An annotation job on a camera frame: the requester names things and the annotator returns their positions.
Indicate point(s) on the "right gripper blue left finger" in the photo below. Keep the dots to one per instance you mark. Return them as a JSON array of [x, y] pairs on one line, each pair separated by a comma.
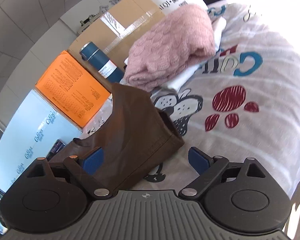
[[82, 169]]

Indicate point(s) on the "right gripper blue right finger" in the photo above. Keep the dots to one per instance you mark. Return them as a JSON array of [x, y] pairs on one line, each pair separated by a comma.
[[210, 170]]

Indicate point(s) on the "brown leather jacket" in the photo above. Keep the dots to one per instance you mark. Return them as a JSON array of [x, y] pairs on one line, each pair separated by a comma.
[[135, 139]]

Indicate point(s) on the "light blue printed box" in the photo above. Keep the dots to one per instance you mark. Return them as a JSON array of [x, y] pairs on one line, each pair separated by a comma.
[[31, 133]]

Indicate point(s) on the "orange printed box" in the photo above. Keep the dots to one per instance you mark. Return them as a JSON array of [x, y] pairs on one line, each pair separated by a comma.
[[72, 89]]

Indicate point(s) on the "white folded garment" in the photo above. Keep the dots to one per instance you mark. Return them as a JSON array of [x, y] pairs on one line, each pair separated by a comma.
[[178, 81]]

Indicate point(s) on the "blue thermos bottle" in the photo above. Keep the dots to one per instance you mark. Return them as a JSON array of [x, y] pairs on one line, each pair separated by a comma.
[[101, 62]]

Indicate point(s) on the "pink knitted sweater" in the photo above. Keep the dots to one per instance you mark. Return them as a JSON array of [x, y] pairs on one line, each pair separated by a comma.
[[183, 38]]

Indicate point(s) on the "large brown cardboard box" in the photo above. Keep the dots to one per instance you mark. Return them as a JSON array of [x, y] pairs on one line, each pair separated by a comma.
[[116, 30]]

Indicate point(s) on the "beige glass door cabinet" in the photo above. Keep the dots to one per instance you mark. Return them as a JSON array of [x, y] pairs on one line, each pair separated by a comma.
[[87, 22]]

